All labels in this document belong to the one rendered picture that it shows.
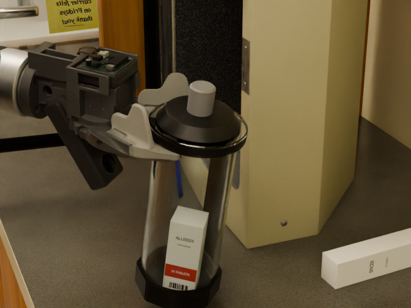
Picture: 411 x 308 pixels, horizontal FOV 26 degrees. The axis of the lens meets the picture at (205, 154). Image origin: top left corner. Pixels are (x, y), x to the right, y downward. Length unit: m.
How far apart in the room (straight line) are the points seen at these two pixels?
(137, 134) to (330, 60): 0.34
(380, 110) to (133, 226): 0.60
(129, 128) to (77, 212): 0.40
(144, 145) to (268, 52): 0.26
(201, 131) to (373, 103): 0.83
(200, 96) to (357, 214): 0.47
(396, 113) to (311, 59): 0.52
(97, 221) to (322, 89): 0.38
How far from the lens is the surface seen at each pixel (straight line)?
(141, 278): 1.06
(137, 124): 0.94
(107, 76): 0.95
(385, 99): 1.68
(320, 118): 1.19
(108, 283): 1.16
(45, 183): 1.43
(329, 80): 1.19
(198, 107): 0.94
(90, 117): 0.99
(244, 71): 1.14
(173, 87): 1.01
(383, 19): 1.65
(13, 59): 1.04
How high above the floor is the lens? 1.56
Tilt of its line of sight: 24 degrees down
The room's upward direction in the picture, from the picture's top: straight up
